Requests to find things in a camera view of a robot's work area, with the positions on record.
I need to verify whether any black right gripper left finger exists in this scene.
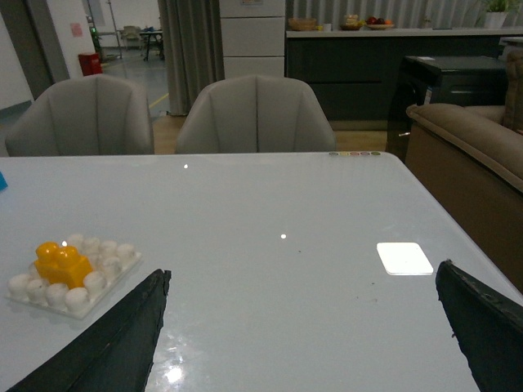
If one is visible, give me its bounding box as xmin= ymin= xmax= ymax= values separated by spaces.
xmin=10 ymin=269 xmax=172 ymax=391

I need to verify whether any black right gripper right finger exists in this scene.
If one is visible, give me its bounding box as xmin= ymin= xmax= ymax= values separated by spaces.
xmin=436 ymin=260 xmax=522 ymax=391

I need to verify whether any yellow toy block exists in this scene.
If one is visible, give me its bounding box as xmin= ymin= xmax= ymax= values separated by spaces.
xmin=34 ymin=242 xmax=94 ymax=289

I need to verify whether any blue toy block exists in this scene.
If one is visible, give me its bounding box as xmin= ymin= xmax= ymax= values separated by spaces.
xmin=0 ymin=172 xmax=8 ymax=191

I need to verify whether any brown sofa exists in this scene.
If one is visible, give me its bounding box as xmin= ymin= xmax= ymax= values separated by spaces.
xmin=405 ymin=51 xmax=522 ymax=289

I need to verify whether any coloured dot sticker strip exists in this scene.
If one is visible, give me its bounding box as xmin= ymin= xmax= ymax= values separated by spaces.
xmin=329 ymin=151 xmax=382 ymax=157

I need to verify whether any left grey armchair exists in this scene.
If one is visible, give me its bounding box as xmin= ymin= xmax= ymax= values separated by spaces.
xmin=5 ymin=73 xmax=154 ymax=157

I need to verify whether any grey armchair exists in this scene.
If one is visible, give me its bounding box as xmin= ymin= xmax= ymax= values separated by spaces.
xmin=5 ymin=73 xmax=154 ymax=157
xmin=176 ymin=75 xmax=336 ymax=154

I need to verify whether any black side table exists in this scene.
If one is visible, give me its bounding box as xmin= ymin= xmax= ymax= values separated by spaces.
xmin=386 ymin=56 xmax=507 ymax=160

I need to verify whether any right grey armchair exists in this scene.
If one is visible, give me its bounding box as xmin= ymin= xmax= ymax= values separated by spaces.
xmin=176 ymin=75 xmax=336 ymax=154

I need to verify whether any dark kitchen counter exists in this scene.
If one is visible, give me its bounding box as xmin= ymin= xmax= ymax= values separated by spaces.
xmin=285 ymin=27 xmax=522 ymax=126

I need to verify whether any red fire extinguisher box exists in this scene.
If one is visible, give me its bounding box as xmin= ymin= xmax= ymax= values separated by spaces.
xmin=78 ymin=52 xmax=103 ymax=76

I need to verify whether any white potted plant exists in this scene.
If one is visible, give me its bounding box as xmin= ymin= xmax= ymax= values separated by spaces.
xmin=480 ymin=0 xmax=521 ymax=29

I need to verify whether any fruit plate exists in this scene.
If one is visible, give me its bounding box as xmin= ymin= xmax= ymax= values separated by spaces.
xmin=365 ymin=16 xmax=395 ymax=30

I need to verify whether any food bowl on counter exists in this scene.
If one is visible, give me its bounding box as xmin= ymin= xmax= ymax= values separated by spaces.
xmin=340 ymin=14 xmax=366 ymax=31

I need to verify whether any grey curtain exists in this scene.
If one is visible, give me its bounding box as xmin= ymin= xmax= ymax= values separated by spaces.
xmin=158 ymin=0 xmax=225 ymax=116

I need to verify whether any white cabinet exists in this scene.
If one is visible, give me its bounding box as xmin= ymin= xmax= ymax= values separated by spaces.
xmin=219 ymin=0 xmax=286 ymax=78

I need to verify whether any wicker basket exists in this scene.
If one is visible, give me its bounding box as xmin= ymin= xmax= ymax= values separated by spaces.
xmin=288 ymin=17 xmax=316 ymax=31

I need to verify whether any white studded base plate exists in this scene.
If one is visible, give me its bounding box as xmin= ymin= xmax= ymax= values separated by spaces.
xmin=7 ymin=234 xmax=142 ymax=319

